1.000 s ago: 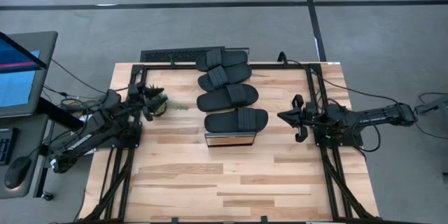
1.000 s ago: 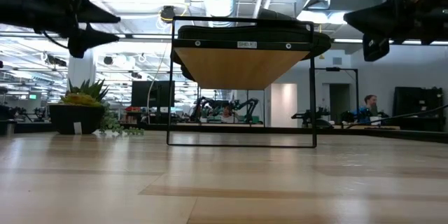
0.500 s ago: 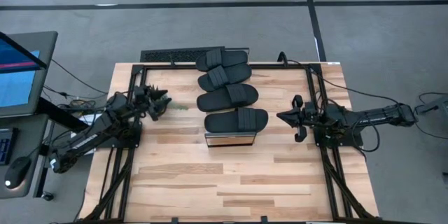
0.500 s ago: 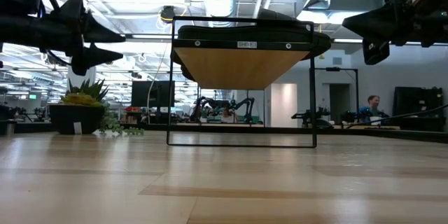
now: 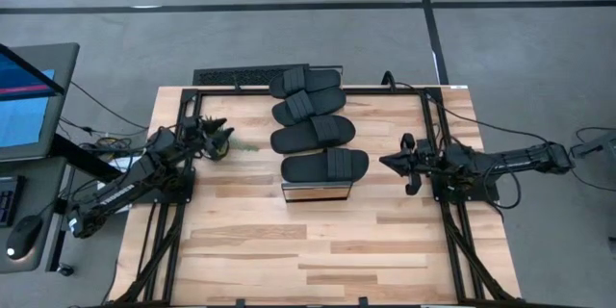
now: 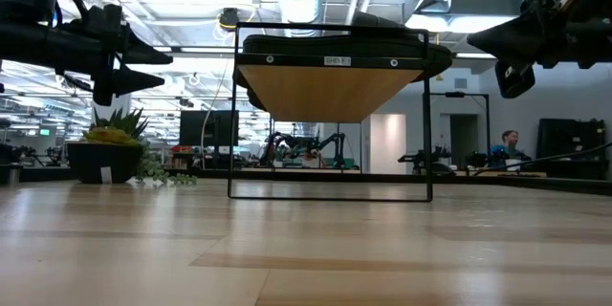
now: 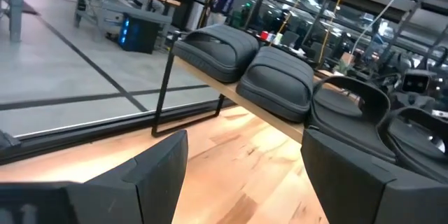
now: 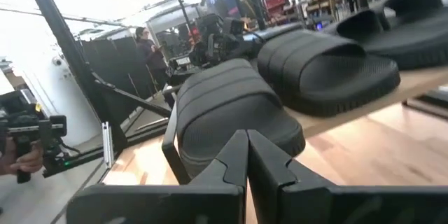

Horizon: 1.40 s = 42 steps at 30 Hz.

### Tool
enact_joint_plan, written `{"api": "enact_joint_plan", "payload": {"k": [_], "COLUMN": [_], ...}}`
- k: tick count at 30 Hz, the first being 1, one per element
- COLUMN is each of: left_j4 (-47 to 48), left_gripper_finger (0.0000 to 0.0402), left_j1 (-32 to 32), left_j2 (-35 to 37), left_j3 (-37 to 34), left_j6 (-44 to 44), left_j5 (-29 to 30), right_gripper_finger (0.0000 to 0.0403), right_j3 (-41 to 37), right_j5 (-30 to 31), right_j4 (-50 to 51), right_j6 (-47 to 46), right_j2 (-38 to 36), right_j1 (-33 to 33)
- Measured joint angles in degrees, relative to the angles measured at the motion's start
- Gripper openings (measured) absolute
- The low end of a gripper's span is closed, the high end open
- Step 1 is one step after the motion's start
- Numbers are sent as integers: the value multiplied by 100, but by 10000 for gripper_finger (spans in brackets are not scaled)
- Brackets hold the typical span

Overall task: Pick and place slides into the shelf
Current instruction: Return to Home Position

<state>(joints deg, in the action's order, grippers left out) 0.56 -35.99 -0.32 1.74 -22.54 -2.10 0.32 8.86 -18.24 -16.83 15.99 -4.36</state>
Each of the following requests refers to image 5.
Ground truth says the wooden shelf with black legs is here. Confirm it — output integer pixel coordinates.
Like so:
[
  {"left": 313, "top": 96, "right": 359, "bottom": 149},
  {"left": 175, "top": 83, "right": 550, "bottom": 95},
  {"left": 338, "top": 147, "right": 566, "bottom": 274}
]
[{"left": 278, "top": 64, "right": 355, "bottom": 203}]

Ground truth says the black slide sandal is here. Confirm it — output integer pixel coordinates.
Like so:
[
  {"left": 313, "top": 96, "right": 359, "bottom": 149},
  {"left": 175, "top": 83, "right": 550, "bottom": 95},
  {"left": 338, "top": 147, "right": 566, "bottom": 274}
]
[
  {"left": 280, "top": 147, "right": 371, "bottom": 184},
  {"left": 270, "top": 87, "right": 347, "bottom": 127},
  {"left": 268, "top": 65, "right": 343, "bottom": 100},
  {"left": 269, "top": 115, "right": 357, "bottom": 155}
]

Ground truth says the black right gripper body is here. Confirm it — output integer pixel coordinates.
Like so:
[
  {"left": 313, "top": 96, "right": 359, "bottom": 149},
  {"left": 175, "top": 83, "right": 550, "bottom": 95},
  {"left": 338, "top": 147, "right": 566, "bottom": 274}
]
[{"left": 401, "top": 133, "right": 453, "bottom": 196}]

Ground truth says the computer monitor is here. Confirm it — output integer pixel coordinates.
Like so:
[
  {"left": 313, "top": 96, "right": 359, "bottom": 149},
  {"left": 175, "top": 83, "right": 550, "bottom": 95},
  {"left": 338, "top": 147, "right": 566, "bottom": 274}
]
[{"left": 0, "top": 41, "right": 81, "bottom": 164}]

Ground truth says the thin black bar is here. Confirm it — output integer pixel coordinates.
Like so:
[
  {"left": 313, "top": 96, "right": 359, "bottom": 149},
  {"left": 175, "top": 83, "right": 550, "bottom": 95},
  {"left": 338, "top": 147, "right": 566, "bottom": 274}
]
[{"left": 0, "top": 41, "right": 67, "bottom": 96}]

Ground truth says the black computer mouse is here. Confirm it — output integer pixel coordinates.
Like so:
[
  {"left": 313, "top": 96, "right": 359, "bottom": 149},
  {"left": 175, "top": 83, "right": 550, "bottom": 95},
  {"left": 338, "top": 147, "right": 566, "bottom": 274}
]
[{"left": 5, "top": 215, "right": 44, "bottom": 262}]

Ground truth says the gray desk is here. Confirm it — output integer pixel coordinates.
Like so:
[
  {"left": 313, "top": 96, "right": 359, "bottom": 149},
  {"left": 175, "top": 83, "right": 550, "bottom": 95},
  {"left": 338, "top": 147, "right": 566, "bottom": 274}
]
[{"left": 0, "top": 156, "right": 69, "bottom": 275}]

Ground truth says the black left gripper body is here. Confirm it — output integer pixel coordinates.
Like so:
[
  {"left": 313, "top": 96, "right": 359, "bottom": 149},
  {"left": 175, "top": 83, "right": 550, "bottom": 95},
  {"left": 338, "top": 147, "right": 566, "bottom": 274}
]
[{"left": 180, "top": 115, "right": 213, "bottom": 159}]

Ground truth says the black keyboard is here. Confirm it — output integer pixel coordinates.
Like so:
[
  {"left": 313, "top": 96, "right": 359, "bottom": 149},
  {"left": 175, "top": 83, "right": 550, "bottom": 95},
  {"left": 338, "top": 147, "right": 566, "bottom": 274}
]
[{"left": 0, "top": 175, "right": 24, "bottom": 229}]

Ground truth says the thick black frame post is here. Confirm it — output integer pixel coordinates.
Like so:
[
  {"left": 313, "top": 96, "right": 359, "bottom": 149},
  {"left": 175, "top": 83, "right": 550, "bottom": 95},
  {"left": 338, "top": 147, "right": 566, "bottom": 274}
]
[{"left": 49, "top": 133, "right": 131, "bottom": 193}]

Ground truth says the gray metal bracket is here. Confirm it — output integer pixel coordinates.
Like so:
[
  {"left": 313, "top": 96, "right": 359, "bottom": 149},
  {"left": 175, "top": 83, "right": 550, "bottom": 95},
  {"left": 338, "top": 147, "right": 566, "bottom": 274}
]
[{"left": 569, "top": 128, "right": 616, "bottom": 161}]

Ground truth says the black cable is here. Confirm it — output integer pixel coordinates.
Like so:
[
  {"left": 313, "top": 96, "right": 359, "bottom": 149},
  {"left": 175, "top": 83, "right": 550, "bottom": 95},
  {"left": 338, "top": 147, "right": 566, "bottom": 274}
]
[
  {"left": 57, "top": 80, "right": 150, "bottom": 155},
  {"left": 381, "top": 70, "right": 552, "bottom": 146}
]

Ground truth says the black aluminium rig frame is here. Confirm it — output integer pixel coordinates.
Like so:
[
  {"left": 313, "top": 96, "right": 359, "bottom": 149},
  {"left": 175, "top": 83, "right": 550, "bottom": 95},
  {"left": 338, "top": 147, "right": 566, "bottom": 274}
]
[{"left": 113, "top": 87, "right": 524, "bottom": 308}]

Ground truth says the small potted succulent plant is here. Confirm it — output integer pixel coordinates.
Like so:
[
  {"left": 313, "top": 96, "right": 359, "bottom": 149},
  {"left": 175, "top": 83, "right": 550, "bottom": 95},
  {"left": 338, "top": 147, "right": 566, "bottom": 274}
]
[{"left": 206, "top": 122, "right": 261, "bottom": 162}]

